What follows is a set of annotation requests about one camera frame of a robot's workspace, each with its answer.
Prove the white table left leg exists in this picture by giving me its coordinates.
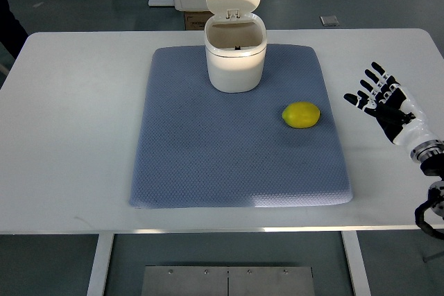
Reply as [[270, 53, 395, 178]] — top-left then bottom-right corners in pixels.
[[87, 232, 114, 296]]

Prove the white trash bin open lid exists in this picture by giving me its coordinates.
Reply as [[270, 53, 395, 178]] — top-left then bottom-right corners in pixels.
[[204, 0, 268, 93]]

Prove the white table leg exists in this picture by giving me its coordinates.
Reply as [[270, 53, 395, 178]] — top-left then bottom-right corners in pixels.
[[87, 232, 114, 296], [341, 231, 371, 296]]

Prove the dark clothed person edge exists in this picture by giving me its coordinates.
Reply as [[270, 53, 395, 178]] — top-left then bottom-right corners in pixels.
[[1, 0, 28, 59]]

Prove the blue-grey textured mat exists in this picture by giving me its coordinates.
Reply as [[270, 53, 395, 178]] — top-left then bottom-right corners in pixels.
[[130, 44, 352, 209]]

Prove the brown cardboard box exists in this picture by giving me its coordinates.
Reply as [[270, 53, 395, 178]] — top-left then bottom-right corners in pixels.
[[184, 11, 213, 31]]

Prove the grey floor socket plate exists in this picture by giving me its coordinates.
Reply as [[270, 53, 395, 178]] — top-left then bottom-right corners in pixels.
[[319, 15, 340, 27]]

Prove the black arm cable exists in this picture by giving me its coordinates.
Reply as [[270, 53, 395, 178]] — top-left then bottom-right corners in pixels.
[[414, 198, 444, 241]]

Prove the white table right leg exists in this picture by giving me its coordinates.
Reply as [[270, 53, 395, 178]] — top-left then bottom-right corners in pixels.
[[341, 231, 371, 296]]

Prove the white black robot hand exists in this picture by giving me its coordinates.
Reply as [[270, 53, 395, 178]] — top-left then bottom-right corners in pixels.
[[344, 62, 438, 150]]

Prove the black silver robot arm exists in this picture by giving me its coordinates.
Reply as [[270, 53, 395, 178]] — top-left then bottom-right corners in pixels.
[[410, 139, 443, 218]]

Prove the yellow lemon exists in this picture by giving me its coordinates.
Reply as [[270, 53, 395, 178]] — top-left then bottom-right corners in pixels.
[[282, 101, 321, 129]]

